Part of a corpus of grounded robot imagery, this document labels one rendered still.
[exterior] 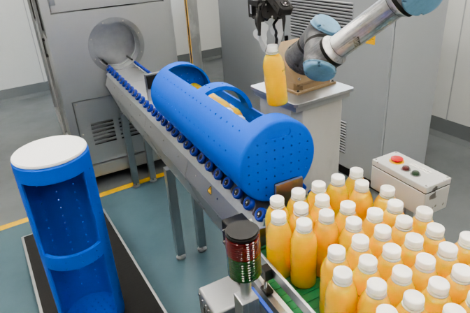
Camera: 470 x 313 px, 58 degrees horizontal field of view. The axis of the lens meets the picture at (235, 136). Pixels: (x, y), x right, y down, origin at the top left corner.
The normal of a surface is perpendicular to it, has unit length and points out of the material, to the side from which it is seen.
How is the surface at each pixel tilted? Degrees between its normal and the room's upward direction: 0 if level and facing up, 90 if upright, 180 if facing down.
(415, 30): 90
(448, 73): 90
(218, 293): 0
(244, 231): 0
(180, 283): 0
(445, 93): 90
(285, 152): 90
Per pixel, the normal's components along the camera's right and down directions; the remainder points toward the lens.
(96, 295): -0.06, -0.91
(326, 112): 0.53, 0.33
